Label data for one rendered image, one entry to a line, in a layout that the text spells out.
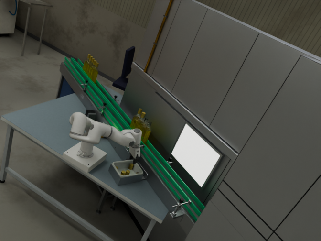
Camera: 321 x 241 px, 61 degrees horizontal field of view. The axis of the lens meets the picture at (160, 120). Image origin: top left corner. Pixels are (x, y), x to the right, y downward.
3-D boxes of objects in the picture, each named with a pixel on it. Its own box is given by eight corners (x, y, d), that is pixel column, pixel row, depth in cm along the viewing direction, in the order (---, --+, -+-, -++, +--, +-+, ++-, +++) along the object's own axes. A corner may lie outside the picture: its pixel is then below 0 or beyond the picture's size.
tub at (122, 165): (141, 180, 223) (144, 172, 220) (117, 185, 209) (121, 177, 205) (131, 166, 234) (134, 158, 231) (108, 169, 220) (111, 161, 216)
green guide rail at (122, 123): (138, 150, 236) (141, 142, 233) (137, 150, 236) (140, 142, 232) (69, 63, 345) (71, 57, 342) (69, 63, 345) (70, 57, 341)
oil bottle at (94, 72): (94, 86, 314) (101, 64, 302) (89, 86, 310) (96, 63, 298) (92, 84, 318) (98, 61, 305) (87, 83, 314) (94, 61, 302)
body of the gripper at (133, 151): (143, 146, 202) (141, 157, 209) (136, 138, 209) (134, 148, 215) (133, 148, 198) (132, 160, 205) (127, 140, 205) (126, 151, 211)
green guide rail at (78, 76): (131, 150, 231) (134, 143, 228) (130, 150, 231) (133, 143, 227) (64, 62, 340) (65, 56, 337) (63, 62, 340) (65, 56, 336)
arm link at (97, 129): (99, 122, 191) (93, 142, 190) (72, 114, 176) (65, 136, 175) (112, 125, 180) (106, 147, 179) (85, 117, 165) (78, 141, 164)
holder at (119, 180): (145, 180, 227) (149, 173, 224) (117, 185, 209) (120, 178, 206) (135, 166, 238) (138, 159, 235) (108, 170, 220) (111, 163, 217)
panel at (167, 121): (204, 189, 207) (225, 155, 192) (201, 190, 205) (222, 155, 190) (144, 122, 263) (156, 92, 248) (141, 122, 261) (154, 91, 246)
